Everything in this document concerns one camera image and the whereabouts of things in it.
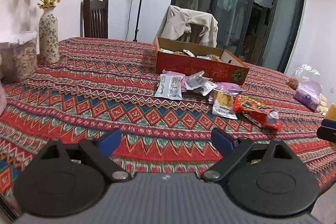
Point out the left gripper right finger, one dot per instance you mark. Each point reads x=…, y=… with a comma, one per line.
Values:
x=269, y=180

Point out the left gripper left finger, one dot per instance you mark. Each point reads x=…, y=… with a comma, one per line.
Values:
x=66, y=179

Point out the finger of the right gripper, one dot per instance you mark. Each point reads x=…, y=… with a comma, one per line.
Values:
x=328, y=123

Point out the red orange snack bag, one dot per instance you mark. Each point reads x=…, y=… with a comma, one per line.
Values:
x=257, y=112

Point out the pink snack packet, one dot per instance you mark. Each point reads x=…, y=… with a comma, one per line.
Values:
x=183, y=87
x=229, y=88

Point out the white silver snack packet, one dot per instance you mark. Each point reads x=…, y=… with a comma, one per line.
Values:
x=169, y=87

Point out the clear jar of snacks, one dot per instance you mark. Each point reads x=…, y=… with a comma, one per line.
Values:
x=18, y=56

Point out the purple tissue pack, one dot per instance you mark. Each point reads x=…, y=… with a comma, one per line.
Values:
x=308, y=93

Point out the clear plastic bag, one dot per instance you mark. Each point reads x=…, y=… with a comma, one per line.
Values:
x=303, y=73

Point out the large pink ceramic vase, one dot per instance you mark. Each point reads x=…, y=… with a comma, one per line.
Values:
x=3, y=100

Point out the patterned red tablecloth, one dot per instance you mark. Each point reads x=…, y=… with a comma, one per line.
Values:
x=101, y=84

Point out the small floral ceramic vase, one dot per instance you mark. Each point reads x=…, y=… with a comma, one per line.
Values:
x=48, y=38

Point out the chair with beige jacket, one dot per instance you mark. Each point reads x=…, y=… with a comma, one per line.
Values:
x=178, y=21

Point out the red cardboard box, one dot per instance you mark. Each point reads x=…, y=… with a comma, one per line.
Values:
x=189, y=58

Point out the dark wooden chair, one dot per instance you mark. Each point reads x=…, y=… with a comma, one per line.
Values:
x=95, y=18

